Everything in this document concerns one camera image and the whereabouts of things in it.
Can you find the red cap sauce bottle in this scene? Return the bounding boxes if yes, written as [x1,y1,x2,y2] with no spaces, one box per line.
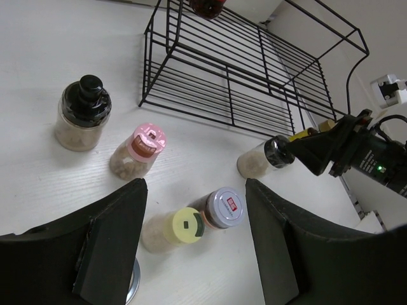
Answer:
[190,0,226,20]

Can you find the black cap seasoning jar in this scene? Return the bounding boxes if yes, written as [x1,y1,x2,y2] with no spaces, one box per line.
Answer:
[237,135,295,179]

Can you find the open wide glass jar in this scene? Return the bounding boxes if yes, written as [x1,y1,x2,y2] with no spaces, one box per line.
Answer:
[125,259,141,305]

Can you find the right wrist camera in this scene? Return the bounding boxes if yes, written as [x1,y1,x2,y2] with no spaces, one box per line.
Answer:
[370,74,406,109]

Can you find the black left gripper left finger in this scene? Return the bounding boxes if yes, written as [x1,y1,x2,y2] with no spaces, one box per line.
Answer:
[1,179,148,304]

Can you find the pink cap spice bottle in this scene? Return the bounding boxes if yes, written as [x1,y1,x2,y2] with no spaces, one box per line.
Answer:
[109,123,167,181]

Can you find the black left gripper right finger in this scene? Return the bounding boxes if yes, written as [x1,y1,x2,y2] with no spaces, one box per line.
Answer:
[245,179,406,304]

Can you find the yellow oil bottle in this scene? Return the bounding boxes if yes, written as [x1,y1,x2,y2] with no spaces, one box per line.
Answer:
[288,119,336,142]

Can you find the black pump cap spice jar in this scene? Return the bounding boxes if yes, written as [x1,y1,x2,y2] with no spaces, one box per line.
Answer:
[54,74,112,152]

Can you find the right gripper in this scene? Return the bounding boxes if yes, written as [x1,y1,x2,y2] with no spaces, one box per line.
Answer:
[285,109,406,198]

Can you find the black wire rack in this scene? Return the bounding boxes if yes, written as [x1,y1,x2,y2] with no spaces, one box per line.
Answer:
[139,1,369,136]

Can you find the yellow cap spice bottle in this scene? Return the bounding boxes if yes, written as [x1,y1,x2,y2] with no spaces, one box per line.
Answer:
[141,207,205,254]

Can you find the silver lid spice jar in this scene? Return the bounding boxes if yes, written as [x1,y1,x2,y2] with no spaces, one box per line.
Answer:
[188,187,245,230]

